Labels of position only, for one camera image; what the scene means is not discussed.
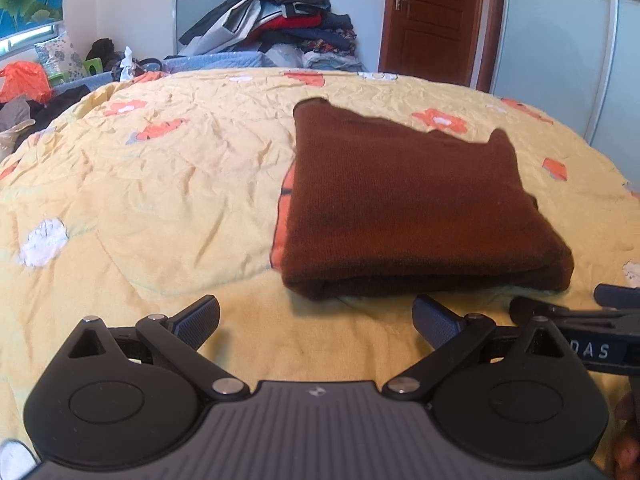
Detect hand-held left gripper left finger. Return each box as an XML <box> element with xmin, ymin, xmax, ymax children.
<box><xmin>65</xmin><ymin>294</ymin><xmax>251</xmax><ymax>402</ymax></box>

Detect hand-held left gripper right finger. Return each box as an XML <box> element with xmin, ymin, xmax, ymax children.
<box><xmin>385</xmin><ymin>293</ymin><xmax>576</xmax><ymax>402</ymax></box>

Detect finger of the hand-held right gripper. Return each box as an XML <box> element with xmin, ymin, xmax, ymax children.
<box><xmin>509</xmin><ymin>296</ymin><xmax>572</xmax><ymax>328</ymax></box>
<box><xmin>594</xmin><ymin>283</ymin><xmax>640</xmax><ymax>312</ymax></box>

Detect brown knit sweater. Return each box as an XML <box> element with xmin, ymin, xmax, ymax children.
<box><xmin>280</xmin><ymin>96</ymin><xmax>575</xmax><ymax>302</ymax></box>

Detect pile of assorted clothes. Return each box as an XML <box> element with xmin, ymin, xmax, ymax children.
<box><xmin>178</xmin><ymin>0</ymin><xmax>369</xmax><ymax>73</ymax></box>

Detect person's right hand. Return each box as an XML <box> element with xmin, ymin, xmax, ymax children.
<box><xmin>612</xmin><ymin>389</ymin><xmax>640</xmax><ymax>476</ymax></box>

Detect yellow printed bed quilt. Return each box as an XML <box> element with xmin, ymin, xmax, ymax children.
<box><xmin>0</xmin><ymin>67</ymin><xmax>640</xmax><ymax>466</ymax></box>

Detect blue quilted blanket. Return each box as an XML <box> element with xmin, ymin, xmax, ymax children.
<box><xmin>52</xmin><ymin>51</ymin><xmax>282</xmax><ymax>97</ymax></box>

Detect white crumpled cloth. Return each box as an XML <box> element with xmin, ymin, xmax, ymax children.
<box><xmin>112</xmin><ymin>46</ymin><xmax>140</xmax><ymax>82</ymax></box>

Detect white flower-print wardrobe door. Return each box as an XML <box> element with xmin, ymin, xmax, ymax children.
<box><xmin>492</xmin><ymin>0</ymin><xmax>640</xmax><ymax>161</ymax></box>

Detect black garment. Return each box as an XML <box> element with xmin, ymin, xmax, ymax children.
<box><xmin>86</xmin><ymin>37</ymin><xmax>119</xmax><ymax>64</ymax></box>

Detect orange cloth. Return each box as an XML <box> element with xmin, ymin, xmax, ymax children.
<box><xmin>0</xmin><ymin>61</ymin><xmax>54</xmax><ymax>104</ymax></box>

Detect floral pillow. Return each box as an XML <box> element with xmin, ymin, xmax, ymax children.
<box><xmin>34</xmin><ymin>32</ymin><xmax>89</xmax><ymax>82</ymax></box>

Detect brown wooden door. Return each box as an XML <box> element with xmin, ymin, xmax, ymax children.
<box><xmin>378</xmin><ymin>0</ymin><xmax>496</xmax><ymax>90</ymax></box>

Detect grey framed panel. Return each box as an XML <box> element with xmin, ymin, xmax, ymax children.
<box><xmin>171</xmin><ymin>0</ymin><xmax>242</xmax><ymax>57</ymax></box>

